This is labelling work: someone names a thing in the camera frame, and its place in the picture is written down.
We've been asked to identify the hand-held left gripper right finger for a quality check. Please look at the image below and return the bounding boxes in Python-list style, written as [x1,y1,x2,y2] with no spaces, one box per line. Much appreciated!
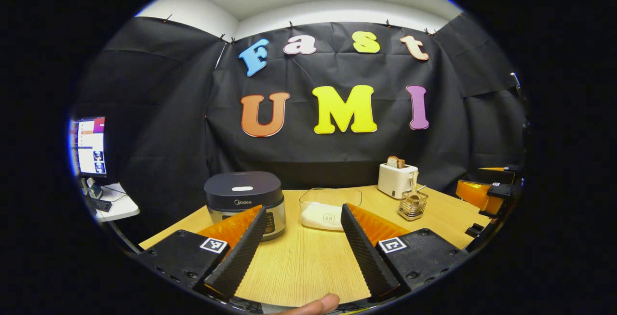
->
[340,203,469,302]

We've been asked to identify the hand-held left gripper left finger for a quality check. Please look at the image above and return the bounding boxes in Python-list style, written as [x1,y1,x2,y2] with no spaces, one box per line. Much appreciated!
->
[137,204,268,301]

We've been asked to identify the black and silver rice cooker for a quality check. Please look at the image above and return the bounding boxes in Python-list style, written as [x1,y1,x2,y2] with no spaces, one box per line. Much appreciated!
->
[204,171,286,242]

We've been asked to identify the metal wire chopstick holder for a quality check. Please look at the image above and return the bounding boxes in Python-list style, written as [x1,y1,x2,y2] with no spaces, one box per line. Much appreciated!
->
[398,190,429,222]

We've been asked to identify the clear plastic rice container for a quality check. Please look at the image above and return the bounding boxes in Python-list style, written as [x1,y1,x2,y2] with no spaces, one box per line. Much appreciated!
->
[299,188,362,231]

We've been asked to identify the white toaster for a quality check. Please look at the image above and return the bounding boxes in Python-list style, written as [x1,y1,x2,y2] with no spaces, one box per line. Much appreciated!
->
[377,162,419,200]

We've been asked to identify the black backdrop cloth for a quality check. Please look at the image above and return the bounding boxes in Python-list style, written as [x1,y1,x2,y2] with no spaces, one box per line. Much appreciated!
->
[72,14,527,243]

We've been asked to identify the white side table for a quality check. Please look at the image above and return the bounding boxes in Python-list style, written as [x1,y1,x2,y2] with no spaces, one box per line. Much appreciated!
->
[94,183,140,223]

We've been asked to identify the small grey desk device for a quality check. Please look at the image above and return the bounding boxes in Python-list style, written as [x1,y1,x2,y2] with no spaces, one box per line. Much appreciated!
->
[81,178,103,200]

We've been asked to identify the computer monitor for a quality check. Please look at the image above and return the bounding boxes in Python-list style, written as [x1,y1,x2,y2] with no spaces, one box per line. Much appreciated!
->
[72,116,107,178]

